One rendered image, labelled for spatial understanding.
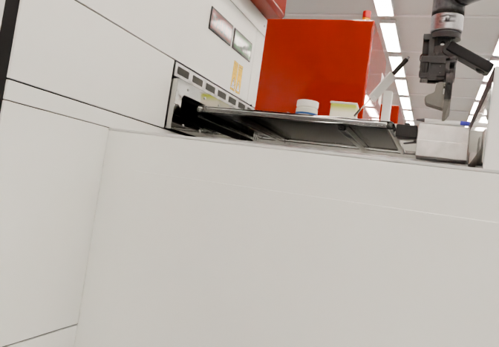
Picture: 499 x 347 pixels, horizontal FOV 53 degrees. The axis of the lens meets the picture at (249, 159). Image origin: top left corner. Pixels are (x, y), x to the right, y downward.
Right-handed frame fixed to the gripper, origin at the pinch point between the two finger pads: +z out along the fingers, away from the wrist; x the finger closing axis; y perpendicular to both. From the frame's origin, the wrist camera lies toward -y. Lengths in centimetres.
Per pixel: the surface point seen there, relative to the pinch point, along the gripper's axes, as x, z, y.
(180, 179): 66, 20, 35
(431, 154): 41.6, 12.2, 2.3
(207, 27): 37, -10, 48
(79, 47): 74, 4, 49
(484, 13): -393, -155, -29
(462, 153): 41.6, 11.5, -2.4
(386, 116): 1.4, 1.1, 14.0
